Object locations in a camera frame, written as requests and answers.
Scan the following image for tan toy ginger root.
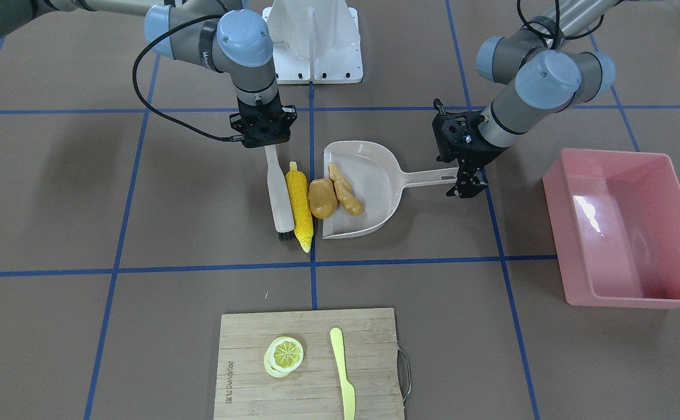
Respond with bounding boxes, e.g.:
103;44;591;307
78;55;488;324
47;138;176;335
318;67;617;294
328;163;365;216

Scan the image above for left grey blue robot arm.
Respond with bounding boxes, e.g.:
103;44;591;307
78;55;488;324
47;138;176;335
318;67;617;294
431;1;617;198

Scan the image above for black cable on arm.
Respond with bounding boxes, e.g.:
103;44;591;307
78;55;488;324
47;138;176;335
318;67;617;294
517;0;603;50
132;15;244;142

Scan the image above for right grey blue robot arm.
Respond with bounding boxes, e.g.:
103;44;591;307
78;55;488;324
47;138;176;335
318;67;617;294
0;1;297;148

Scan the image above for beige hand brush black bristles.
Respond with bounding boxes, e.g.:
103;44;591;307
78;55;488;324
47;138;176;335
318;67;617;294
263;145;295;242

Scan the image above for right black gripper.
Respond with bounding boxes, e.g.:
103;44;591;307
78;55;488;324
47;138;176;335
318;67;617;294
229;96;297;148

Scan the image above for beige plastic dustpan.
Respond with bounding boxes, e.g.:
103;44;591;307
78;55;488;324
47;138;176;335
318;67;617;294
322;141;458;240

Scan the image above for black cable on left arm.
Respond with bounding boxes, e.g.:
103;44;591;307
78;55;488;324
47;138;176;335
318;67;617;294
517;0;603;50

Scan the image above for wooden cutting board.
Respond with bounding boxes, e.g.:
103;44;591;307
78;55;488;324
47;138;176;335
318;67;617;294
214;307;406;419

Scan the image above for yellow lemon slices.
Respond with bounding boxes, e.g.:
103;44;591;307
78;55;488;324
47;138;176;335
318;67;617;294
263;337;304;378

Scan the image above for brown toy potato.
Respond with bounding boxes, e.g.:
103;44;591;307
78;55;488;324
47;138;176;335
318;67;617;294
308;178;338;219

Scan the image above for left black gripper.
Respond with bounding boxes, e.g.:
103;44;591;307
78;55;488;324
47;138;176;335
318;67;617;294
431;99;506;198

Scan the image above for yellow plastic knife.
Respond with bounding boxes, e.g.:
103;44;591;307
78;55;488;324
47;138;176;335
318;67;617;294
330;327;356;419

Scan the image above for yellow toy corn cob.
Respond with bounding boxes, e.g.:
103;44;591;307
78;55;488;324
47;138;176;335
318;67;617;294
285;160;314;254

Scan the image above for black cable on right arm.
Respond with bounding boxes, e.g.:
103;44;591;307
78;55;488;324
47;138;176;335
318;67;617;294
132;15;244;142

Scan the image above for pink plastic bin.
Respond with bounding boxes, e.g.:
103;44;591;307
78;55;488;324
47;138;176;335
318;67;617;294
543;148;680;309

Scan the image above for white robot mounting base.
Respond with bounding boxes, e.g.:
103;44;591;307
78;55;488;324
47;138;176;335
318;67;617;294
261;1;364;85

